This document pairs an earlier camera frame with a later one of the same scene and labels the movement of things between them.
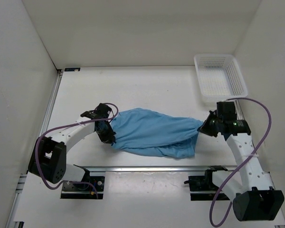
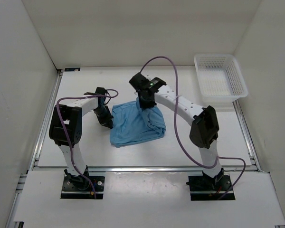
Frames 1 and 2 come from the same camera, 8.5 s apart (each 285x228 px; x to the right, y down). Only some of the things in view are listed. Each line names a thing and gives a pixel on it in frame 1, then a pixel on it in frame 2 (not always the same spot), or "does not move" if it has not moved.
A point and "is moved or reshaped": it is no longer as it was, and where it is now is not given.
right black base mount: [202, 187] does not move
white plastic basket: [220, 76] does not move
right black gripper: [204, 128] to [145, 105]
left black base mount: [83, 191] does not move
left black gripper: [110, 137] to [107, 121]
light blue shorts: [145, 130] is moved or reshaped
